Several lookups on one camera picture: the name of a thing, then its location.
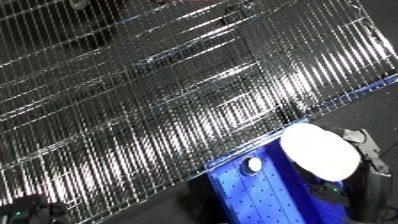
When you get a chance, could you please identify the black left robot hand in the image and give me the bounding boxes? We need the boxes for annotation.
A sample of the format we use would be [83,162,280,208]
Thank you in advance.
[0,194,75,224]

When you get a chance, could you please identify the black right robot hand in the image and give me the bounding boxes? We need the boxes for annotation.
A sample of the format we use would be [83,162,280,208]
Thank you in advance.
[307,127,395,218]

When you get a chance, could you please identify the white paper cup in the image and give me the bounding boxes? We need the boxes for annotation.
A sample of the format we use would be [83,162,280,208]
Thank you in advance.
[278,122,363,182]

